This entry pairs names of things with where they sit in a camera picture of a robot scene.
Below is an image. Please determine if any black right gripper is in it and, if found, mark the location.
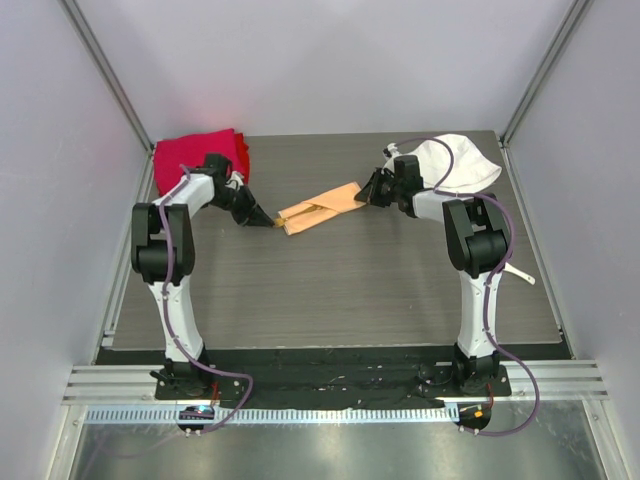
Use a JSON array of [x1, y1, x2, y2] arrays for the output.
[[355, 168, 402, 208]]

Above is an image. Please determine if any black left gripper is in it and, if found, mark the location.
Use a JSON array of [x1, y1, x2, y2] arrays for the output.
[[208, 185, 274, 228]]

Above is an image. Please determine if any gold fork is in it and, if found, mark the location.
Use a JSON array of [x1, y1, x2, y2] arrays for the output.
[[273, 205, 321, 228]]

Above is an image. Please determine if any beige satin napkin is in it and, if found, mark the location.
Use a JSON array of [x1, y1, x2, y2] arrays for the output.
[[275, 182, 365, 236]]

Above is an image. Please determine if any white ceramic spoon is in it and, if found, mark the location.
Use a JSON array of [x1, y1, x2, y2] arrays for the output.
[[504, 263, 536, 285]]

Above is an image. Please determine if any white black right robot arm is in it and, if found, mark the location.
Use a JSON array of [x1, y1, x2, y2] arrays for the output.
[[354, 155, 512, 395]]

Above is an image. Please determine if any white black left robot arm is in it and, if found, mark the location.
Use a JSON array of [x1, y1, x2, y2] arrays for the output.
[[130, 153, 275, 399]]

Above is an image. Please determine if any white bucket hat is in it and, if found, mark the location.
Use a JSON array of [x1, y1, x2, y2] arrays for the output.
[[412, 134, 502, 193]]

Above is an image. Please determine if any red folded cloth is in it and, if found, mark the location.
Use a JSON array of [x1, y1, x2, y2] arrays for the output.
[[153, 129, 250, 196]]

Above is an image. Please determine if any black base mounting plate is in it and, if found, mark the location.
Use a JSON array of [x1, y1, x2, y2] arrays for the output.
[[94, 344, 516, 409]]

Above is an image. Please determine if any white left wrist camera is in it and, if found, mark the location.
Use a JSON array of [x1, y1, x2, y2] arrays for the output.
[[226, 171, 245, 190]]

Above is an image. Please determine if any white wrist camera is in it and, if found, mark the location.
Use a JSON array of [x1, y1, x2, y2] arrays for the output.
[[226, 171, 245, 190], [383, 143, 400, 159]]

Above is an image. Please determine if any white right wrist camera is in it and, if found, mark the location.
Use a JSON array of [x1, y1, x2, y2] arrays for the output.
[[383, 143, 400, 159]]

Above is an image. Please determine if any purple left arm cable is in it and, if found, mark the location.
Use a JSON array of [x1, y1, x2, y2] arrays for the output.
[[149, 163, 255, 441]]

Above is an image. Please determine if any white slotted cable duct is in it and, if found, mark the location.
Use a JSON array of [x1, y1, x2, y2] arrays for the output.
[[85, 404, 459, 426]]

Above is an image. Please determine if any aluminium frame rail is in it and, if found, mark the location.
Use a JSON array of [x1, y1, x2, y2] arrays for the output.
[[63, 360, 608, 409]]

